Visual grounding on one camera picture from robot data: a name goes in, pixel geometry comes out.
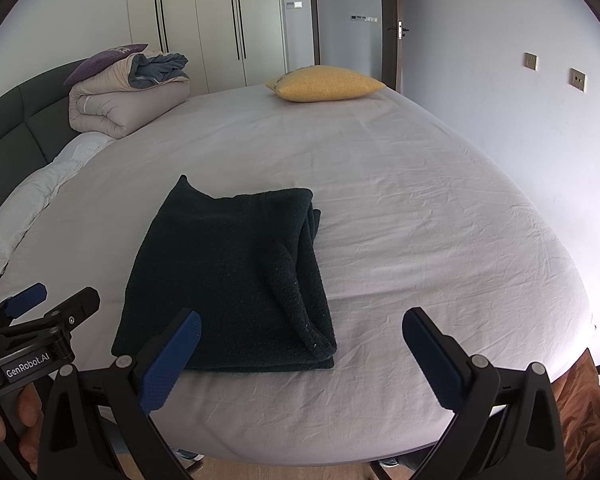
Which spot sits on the dark brown door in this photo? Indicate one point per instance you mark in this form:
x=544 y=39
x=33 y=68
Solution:
x=391 y=70

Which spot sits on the blue grey cloth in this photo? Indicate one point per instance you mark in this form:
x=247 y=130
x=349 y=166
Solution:
x=160 y=67

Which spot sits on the dark green sweater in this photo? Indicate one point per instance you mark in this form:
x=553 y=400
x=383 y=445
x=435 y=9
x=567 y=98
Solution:
x=220 y=270

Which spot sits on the orange brown garment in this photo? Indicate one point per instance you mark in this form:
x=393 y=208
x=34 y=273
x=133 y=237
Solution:
x=585 y=400

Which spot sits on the dark grey headboard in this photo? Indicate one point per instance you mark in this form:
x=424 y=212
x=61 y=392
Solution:
x=10 y=120

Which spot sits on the white wardrobe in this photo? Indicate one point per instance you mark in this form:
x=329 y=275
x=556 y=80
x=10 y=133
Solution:
x=205 y=25

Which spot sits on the purple pillow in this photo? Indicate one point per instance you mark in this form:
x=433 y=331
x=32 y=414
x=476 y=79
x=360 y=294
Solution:
x=100 y=62

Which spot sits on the person's left hand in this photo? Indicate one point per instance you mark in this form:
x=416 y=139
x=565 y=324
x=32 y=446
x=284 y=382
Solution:
x=29 y=415

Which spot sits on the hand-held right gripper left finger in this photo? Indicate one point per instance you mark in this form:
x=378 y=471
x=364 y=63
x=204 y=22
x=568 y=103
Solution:
x=172 y=360

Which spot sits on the yellow pillow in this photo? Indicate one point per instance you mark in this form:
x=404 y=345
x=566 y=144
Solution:
x=325 y=85

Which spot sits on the white wall switch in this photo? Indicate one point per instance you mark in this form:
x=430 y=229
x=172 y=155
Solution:
x=294 y=4

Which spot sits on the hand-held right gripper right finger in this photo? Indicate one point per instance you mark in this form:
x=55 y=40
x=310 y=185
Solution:
x=432 y=355

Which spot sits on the hallway wall control panel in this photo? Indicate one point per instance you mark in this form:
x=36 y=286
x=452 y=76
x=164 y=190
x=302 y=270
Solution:
x=364 y=19

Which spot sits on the folded beige duvet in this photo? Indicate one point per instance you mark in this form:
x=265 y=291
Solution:
x=120 y=110

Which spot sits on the white pillow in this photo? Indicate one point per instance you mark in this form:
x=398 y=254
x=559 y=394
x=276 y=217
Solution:
x=25 y=200

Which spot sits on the bronze wall switch plate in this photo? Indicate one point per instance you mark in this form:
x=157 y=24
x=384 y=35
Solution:
x=531 y=61
x=577 y=80

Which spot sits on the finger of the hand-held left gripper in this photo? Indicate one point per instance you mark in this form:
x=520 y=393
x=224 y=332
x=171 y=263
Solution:
x=80 y=305
x=27 y=296

